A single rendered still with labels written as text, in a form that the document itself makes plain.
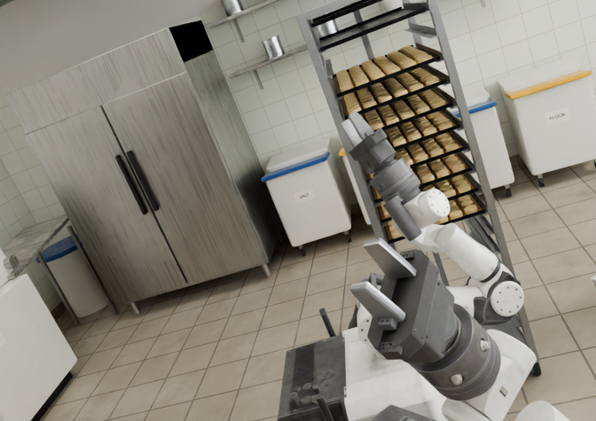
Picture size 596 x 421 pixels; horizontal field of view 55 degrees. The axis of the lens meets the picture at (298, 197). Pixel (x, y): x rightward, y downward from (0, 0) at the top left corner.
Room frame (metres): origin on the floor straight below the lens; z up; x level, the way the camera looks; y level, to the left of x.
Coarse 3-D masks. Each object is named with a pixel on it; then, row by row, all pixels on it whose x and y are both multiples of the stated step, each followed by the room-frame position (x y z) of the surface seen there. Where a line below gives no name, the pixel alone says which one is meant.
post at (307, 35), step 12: (300, 24) 2.11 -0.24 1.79; (312, 48) 2.11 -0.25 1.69; (312, 60) 2.11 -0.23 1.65; (324, 72) 2.11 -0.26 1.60; (324, 84) 2.11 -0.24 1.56; (336, 108) 2.11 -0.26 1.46; (336, 120) 2.11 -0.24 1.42; (348, 144) 2.11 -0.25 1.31; (348, 156) 2.11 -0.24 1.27; (360, 180) 2.11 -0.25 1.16; (360, 192) 2.11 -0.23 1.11; (372, 216) 2.11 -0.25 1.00; (372, 228) 2.11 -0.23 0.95; (384, 240) 2.11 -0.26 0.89
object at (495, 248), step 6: (474, 222) 2.38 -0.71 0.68; (480, 228) 2.31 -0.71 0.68; (480, 234) 2.25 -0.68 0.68; (486, 234) 2.23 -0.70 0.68; (486, 240) 2.18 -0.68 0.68; (492, 240) 2.14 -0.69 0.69; (492, 246) 2.11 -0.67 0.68; (498, 246) 2.04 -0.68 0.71; (492, 252) 2.07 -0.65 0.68; (498, 252) 2.05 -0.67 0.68
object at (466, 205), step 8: (456, 200) 2.27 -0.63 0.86; (464, 200) 2.20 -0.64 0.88; (472, 200) 2.21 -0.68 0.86; (456, 208) 2.15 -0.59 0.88; (464, 208) 2.15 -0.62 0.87; (472, 208) 2.09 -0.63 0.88; (480, 208) 2.11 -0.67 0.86; (448, 216) 2.15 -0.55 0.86; (456, 216) 2.09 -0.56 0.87; (392, 224) 2.25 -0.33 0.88; (392, 232) 2.16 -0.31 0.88
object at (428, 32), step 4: (408, 24) 2.68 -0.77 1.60; (412, 24) 2.54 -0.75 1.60; (416, 24) 2.44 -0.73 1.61; (408, 28) 2.66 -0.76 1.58; (412, 28) 2.58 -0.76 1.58; (416, 28) 2.48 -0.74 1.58; (420, 28) 2.36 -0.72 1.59; (424, 28) 2.27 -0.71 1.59; (428, 28) 2.17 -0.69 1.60; (432, 28) 2.10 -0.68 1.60; (412, 32) 2.45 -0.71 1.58; (416, 32) 2.40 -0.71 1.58; (420, 32) 2.33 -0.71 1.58; (424, 32) 2.29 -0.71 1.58; (428, 32) 2.20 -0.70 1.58; (432, 32) 2.12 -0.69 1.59; (436, 32) 2.04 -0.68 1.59; (424, 36) 2.17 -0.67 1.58; (428, 36) 2.10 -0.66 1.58; (432, 36) 2.06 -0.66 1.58
